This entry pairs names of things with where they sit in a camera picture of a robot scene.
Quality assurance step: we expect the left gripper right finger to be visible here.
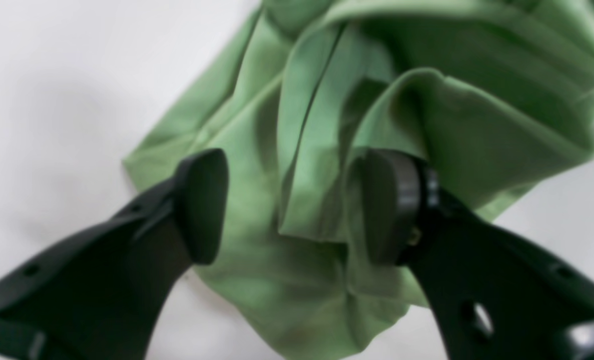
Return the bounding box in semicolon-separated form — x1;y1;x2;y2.
359;148;594;360

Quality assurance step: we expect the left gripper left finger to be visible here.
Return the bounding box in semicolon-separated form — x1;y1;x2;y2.
0;148;229;360

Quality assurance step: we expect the green polo shirt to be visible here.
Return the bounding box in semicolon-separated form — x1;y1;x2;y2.
123;0;594;360

